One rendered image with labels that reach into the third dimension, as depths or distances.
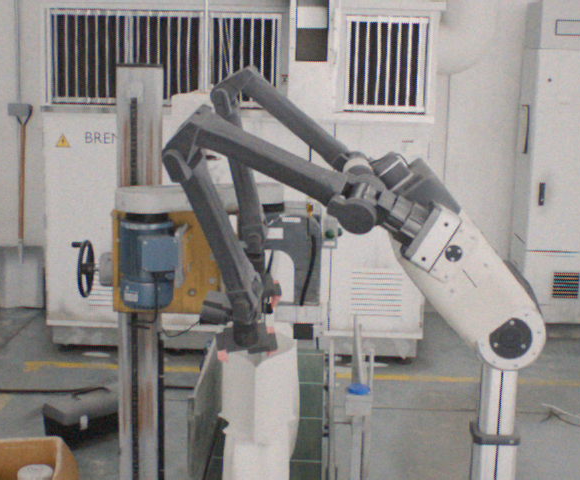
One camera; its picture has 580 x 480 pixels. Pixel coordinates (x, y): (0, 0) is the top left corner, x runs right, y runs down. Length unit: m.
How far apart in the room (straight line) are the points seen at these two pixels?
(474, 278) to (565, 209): 4.44
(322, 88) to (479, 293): 3.06
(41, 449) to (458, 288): 2.47
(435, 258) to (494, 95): 5.08
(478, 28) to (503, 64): 1.07
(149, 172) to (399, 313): 3.05
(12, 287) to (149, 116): 4.28
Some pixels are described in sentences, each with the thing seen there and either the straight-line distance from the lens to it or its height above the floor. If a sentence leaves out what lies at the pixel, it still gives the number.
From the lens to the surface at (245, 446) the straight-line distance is 2.61.
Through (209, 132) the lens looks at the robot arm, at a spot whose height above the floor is 1.65.
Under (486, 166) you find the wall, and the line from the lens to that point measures 7.01.
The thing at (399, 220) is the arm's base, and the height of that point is 1.50.
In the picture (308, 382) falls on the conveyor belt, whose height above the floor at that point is 0.38.
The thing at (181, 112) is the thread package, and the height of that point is 1.64.
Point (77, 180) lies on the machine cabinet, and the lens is 5.81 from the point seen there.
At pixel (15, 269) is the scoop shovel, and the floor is 0.26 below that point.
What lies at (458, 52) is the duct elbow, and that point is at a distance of 5.92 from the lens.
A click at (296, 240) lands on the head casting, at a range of 2.90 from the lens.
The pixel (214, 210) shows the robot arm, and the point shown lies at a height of 1.48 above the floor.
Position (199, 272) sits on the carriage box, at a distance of 2.95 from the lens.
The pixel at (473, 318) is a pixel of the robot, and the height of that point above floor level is 1.25.
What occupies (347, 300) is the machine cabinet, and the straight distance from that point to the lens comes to 5.76.
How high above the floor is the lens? 1.82
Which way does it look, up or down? 11 degrees down
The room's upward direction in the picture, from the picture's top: 2 degrees clockwise
